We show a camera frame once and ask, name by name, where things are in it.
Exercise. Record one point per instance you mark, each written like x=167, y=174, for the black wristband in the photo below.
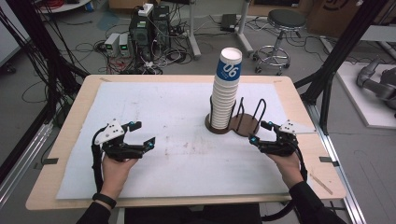
x=104, y=200

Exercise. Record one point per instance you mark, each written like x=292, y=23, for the brown cardboard box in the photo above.
x=330, y=18

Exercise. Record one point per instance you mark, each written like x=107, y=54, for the brown tape strip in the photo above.
x=321, y=184

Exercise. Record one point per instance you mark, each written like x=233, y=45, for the person's left hand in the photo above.
x=115, y=175

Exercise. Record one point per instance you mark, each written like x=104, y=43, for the white power strip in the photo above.
x=145, y=10

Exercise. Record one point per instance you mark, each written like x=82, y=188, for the black tape piece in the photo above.
x=49, y=161
x=327, y=160

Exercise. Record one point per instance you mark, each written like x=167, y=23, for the white floor platform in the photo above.
x=358, y=99

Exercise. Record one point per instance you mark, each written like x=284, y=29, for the black computer tower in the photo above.
x=140, y=34
x=162, y=25

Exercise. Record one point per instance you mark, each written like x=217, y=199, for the black round stool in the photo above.
x=286, y=18

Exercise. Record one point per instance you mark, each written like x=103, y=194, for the white stand leg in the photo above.
x=192, y=34
x=243, y=25

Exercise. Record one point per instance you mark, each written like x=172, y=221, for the white table mat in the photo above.
x=174, y=105

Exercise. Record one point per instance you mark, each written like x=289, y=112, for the grey power supply unit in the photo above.
x=111, y=45
x=124, y=46

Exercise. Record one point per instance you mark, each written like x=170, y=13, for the person's right hand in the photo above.
x=289, y=169

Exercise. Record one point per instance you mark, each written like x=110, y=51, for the person's dark clothing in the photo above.
x=193, y=215

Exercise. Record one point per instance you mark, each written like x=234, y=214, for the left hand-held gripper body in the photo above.
x=116, y=149

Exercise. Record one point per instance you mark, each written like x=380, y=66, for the stack of white paper cups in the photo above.
x=222, y=104

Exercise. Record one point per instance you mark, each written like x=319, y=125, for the aluminium rail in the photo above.
x=25, y=158
x=339, y=174

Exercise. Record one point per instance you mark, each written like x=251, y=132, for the flat black box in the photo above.
x=228, y=21

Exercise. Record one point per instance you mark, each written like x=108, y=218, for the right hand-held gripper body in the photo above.
x=285, y=144

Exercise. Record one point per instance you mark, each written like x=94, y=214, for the white round table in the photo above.
x=68, y=6

